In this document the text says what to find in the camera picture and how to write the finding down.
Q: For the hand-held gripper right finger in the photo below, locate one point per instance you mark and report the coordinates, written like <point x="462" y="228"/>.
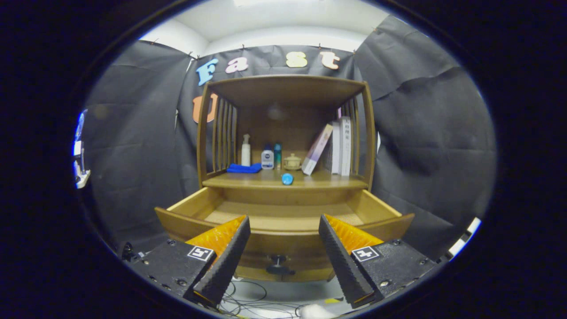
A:
<point x="341" y="261"/>

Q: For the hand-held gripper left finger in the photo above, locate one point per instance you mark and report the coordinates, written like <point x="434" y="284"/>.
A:
<point x="226" y="261"/>

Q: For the wooden drawer with black knob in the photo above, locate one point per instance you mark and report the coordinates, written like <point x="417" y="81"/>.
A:
<point x="288" y="243"/>

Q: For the blue cosmetic tube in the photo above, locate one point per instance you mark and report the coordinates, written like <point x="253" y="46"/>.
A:
<point x="287" y="179"/>

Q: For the wooden countertop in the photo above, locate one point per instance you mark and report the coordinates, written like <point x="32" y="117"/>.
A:
<point x="248" y="179"/>

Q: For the wooden cabinet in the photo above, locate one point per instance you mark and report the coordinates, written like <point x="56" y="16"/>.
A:
<point x="288" y="91"/>

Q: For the yellow floor tape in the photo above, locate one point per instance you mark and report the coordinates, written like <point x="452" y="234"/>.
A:
<point x="331" y="301"/>

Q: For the white rounded object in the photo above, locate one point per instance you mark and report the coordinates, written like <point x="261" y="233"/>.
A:
<point x="314" y="312"/>

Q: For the blue folded cloth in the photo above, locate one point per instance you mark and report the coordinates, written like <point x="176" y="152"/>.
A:
<point x="243" y="168"/>

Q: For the black electronic box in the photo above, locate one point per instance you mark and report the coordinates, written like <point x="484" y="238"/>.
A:
<point x="127" y="252"/>

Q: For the dark patterned book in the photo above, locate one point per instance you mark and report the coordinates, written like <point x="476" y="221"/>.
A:
<point x="328" y="159"/>

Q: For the white pump bottle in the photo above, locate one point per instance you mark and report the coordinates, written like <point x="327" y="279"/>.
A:
<point x="246" y="157"/>

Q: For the white lotion bottle blue cap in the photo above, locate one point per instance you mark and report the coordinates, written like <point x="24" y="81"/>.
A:
<point x="267" y="160"/>

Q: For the beige lidded teacup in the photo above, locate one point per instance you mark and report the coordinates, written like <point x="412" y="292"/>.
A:
<point x="293" y="162"/>

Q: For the plain white book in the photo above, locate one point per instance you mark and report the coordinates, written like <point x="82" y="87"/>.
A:
<point x="336" y="150"/>

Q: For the white book black spine print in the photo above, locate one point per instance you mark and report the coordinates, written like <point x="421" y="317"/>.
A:
<point x="345" y="150"/>

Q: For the purple cover book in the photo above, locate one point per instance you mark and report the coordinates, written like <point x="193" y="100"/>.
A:
<point x="316" y="150"/>

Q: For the slim teal bottle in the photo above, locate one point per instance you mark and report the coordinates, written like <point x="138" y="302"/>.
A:
<point x="277" y="155"/>

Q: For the white framed panel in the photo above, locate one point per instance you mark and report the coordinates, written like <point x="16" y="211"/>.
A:
<point x="463" y="241"/>

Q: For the white and blue equipment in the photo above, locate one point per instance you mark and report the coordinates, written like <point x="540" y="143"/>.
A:
<point x="82" y="179"/>

